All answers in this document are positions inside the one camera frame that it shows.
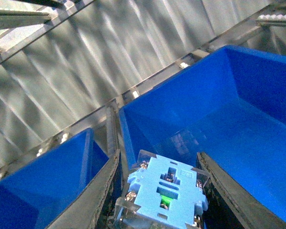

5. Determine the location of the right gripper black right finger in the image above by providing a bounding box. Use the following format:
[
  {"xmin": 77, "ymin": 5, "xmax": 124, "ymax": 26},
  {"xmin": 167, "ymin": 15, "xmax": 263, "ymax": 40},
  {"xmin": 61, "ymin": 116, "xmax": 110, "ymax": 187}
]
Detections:
[{"xmin": 196, "ymin": 152, "xmax": 286, "ymax": 229}]

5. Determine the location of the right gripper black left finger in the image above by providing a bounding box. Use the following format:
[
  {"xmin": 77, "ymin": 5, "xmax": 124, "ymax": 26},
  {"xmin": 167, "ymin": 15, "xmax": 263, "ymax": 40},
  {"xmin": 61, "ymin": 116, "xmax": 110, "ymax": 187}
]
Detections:
[{"xmin": 47, "ymin": 149, "xmax": 121, "ymax": 229}]

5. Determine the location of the push button blue contact block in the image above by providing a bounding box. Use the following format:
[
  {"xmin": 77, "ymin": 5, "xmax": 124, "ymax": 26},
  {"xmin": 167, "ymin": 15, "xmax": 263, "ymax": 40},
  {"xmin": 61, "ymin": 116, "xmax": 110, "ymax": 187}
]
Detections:
[{"xmin": 112, "ymin": 149, "xmax": 210, "ymax": 229}]

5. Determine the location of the blue source bin with buttons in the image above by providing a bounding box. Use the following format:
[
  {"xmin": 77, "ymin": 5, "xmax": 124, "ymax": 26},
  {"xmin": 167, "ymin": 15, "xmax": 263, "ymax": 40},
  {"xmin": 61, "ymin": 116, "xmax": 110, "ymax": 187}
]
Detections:
[{"xmin": 0, "ymin": 128, "xmax": 108, "ymax": 229}]

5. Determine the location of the blue empty target bin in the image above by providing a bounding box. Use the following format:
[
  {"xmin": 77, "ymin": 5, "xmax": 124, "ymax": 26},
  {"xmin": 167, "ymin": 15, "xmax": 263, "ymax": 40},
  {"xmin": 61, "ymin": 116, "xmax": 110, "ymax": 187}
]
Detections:
[{"xmin": 119, "ymin": 46, "xmax": 286, "ymax": 223}]

